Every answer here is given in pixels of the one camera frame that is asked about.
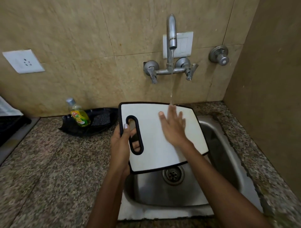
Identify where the food print cutting board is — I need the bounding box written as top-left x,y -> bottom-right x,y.
118,101 -> 210,175

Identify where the steel wall faucet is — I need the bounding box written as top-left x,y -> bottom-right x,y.
143,14 -> 199,84

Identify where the person's left forearm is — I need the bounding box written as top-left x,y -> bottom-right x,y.
86,168 -> 131,228

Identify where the person's left hand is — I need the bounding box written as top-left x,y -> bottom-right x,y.
110,123 -> 141,179

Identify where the white switch plate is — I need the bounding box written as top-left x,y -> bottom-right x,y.
162,32 -> 194,59

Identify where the person's right forearm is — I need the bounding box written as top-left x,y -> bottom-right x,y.
180,141 -> 273,228

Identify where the round steel wall valve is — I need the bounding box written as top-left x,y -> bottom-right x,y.
209,45 -> 230,66

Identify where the black plastic soap tray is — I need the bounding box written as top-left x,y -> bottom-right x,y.
58,107 -> 119,137

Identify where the black white dish rack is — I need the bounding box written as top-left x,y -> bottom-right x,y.
0,96 -> 32,147

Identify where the steel sink drain strainer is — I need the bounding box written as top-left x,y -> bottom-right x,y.
162,165 -> 185,186

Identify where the stainless steel sink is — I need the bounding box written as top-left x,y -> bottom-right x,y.
117,114 -> 264,221

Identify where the dark scrub pad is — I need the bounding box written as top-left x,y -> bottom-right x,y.
90,113 -> 112,127

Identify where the grey drip tray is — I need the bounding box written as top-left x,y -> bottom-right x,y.
0,117 -> 40,165

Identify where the yellow dish soap bottle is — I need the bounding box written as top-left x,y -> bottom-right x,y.
66,97 -> 91,127

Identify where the person's right hand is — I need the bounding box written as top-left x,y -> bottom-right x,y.
158,104 -> 192,148

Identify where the square white wall socket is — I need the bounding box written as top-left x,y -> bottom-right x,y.
2,49 -> 45,74

